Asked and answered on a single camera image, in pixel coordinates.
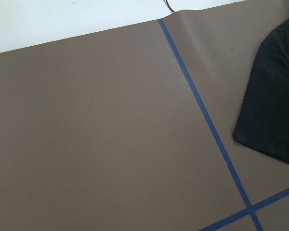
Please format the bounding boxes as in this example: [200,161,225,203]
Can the black printed t-shirt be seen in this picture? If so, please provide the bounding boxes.
[234,18,289,164]

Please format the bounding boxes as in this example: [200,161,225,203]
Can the brown table mat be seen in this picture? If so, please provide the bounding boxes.
[0,0,289,231]

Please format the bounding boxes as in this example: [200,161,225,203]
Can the black cables at table edge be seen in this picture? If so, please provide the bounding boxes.
[164,0,176,13]

